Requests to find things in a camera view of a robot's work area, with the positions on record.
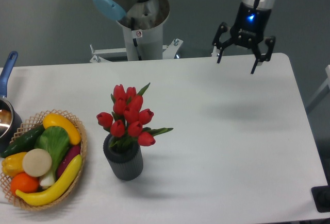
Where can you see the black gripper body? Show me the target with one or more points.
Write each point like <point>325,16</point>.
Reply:
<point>248,28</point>

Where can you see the red tulip bouquet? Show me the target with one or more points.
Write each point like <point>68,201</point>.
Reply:
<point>127,122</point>

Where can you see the dark grey ribbed vase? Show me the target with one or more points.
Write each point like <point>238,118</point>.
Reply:
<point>126,166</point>

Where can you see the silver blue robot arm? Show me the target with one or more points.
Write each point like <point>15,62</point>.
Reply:
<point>142,23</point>

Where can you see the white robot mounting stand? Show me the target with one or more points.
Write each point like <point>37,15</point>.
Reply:
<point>140,45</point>

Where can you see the black device at table edge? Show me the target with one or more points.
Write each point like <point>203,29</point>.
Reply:
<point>321,198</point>

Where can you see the purple sweet potato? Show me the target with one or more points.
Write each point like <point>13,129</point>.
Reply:
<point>71,153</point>

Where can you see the yellow squash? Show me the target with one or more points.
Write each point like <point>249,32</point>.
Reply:
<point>54,119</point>

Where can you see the green bok choy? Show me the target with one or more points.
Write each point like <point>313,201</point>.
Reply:
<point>55,141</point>

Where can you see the woven wicker basket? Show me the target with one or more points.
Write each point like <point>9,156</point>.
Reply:
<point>33,122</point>

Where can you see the yellow banana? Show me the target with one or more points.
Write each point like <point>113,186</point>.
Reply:
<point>58,189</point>

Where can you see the beige round bun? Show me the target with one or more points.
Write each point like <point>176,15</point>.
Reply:
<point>37,162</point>

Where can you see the green cucumber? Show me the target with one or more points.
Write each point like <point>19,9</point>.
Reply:
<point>24,142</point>

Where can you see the yellow bell pepper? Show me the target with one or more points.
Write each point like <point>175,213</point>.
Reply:
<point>13,164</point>

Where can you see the orange fruit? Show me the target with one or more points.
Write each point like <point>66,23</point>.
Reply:
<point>24,183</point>

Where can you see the white frame at right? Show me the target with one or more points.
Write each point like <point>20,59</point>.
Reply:
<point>321,92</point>

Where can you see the blue handled saucepan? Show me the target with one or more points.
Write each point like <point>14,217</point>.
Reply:
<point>10,120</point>

